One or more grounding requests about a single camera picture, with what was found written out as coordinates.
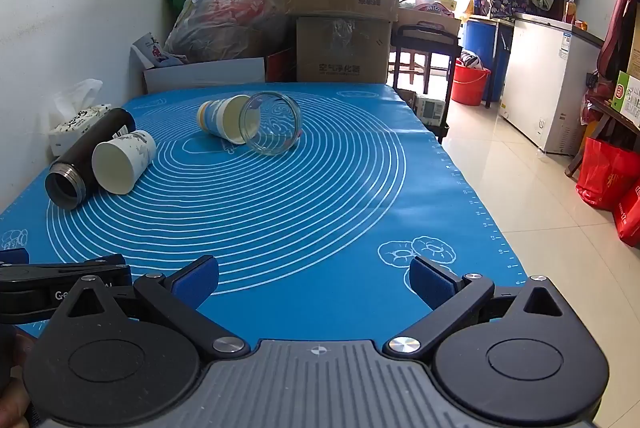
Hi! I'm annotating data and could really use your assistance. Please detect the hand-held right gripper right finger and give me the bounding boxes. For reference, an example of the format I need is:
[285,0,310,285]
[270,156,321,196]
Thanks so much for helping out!
[382,255,587,360]

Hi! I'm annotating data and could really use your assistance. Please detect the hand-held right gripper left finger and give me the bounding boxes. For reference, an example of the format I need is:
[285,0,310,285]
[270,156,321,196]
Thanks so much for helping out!
[42,255,252,360]

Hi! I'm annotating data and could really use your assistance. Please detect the white printed paper cup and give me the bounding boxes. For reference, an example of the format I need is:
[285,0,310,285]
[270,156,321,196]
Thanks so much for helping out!
[91,129,158,196]

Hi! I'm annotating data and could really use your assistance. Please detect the blue and yellow paper cup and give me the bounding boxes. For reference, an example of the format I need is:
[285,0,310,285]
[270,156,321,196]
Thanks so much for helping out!
[197,96,251,144]

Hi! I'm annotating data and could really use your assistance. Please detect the clear glass cup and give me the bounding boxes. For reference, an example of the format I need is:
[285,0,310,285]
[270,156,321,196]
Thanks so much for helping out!
[238,91,303,158]

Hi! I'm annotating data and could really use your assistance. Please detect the person's left hand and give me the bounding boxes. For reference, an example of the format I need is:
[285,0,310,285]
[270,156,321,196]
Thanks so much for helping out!
[0,327,37,428]

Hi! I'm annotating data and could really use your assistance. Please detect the black thermos flask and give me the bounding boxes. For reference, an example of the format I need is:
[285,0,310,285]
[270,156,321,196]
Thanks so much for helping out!
[44,107,137,210]

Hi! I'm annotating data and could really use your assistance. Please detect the blue silicone baking mat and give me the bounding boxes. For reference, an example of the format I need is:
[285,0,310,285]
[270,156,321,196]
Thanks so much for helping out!
[0,82,524,345]

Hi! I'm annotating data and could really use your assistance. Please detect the white tissue pack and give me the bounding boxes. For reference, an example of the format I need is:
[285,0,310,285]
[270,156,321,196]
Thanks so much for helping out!
[48,104,112,157]

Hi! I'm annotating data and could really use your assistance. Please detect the small white appliance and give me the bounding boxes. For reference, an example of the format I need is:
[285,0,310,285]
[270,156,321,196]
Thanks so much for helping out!
[414,94,446,127]

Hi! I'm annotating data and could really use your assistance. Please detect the red plastic bucket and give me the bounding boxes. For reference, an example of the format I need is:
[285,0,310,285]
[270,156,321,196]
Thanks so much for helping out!
[451,58,492,107]

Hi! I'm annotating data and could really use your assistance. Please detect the red shopping bag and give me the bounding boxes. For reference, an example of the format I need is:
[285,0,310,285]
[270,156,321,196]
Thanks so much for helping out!
[613,182,640,250]
[576,137,640,212]

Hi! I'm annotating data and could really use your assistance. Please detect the white open cardboard box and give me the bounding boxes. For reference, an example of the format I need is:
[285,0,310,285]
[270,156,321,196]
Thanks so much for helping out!
[143,55,266,95]

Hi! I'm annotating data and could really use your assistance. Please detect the red cardboard box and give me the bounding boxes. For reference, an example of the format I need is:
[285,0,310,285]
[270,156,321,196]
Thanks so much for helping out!
[264,47,297,84]

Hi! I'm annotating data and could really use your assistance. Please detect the white printed paper bag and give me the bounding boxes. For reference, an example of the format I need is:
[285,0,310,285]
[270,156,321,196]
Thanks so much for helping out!
[130,32,174,70]

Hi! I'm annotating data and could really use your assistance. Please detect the white chest freezer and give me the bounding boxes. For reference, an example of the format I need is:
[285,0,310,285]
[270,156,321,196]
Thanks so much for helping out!
[499,12,604,156]

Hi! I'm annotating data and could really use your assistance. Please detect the dark wooden table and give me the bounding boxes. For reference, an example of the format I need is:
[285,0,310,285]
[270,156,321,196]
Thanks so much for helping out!
[566,95,640,179]

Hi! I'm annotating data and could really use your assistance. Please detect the brown taped cardboard box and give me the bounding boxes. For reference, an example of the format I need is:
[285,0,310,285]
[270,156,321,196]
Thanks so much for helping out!
[295,15,394,84]

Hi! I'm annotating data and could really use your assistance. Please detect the blue plastic barrel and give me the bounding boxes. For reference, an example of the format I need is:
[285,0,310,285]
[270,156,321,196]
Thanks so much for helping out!
[462,18,512,102]

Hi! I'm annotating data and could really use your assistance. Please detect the clear bag with red contents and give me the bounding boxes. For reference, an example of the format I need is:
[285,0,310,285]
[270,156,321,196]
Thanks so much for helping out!
[163,0,289,65]

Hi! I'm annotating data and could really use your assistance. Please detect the flat brown cardboard box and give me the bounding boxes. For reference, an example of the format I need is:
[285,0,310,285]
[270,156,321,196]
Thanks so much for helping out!
[397,5,462,42]

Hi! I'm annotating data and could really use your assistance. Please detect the green and white box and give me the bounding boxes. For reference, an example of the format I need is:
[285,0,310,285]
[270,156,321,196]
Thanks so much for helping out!
[612,70,640,127]

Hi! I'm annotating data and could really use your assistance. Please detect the dark red garment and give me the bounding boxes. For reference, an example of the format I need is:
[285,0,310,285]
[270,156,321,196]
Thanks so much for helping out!
[596,0,640,82]

